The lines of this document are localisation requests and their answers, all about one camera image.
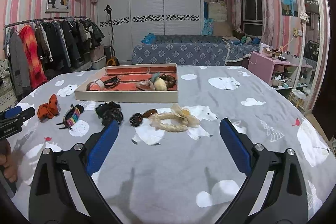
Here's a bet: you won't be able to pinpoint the pink side table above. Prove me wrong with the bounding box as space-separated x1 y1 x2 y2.
248 52 314 90

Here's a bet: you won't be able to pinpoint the grey coat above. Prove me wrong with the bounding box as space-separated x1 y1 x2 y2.
9 28 31 100

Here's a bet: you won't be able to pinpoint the person left hand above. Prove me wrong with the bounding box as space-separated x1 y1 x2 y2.
1 139 18 182

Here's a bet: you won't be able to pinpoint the black ruffled scrunchie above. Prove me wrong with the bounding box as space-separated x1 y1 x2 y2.
95 102 121 118

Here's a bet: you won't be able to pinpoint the orange red coat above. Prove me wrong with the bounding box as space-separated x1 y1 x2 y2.
19 25 47 89

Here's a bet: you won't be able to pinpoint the storage boxes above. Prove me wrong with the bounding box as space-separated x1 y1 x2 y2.
90 46 106 70

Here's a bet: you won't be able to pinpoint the window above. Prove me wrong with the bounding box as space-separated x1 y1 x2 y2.
241 0 263 36

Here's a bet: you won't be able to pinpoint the white wardrobe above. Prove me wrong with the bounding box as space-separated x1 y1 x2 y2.
97 0 205 64

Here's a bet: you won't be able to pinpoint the dark hanging clothes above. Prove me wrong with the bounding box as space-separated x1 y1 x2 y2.
35 18 105 73

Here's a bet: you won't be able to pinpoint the garment steamer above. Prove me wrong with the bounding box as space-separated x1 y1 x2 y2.
104 5 120 67

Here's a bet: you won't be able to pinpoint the metal clothes rack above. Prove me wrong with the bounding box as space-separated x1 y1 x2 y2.
3 16 87 58

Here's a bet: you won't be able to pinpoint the amber brown hair clip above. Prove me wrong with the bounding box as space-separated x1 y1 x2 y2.
129 109 158 127

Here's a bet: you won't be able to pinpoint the cream braided flower hairband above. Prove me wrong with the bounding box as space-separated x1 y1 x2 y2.
149 104 200 132

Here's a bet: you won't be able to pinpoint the black claw hair clip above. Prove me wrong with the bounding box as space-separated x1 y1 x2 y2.
102 109 123 126

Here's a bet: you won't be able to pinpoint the pink curtain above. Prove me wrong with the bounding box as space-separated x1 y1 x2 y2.
261 0 274 45

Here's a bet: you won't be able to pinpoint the rainbow woven hair clip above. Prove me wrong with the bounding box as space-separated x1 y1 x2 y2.
57 105 84 130

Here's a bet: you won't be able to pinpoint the white framed mirror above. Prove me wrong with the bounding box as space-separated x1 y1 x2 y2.
289 0 325 113

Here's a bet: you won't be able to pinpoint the bed with blue cover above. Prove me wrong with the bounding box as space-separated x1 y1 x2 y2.
131 34 260 67

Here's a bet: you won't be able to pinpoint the beige tray red lining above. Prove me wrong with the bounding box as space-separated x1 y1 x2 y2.
75 64 178 103

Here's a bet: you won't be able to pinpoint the brown wooden bead bracelet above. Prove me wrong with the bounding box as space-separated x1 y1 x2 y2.
158 73 177 89

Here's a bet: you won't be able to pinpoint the polar bear grey tablecloth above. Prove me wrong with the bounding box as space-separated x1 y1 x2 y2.
9 67 335 223

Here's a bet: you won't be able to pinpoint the orange fabric scrunchie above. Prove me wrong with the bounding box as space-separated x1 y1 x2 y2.
37 94 59 121

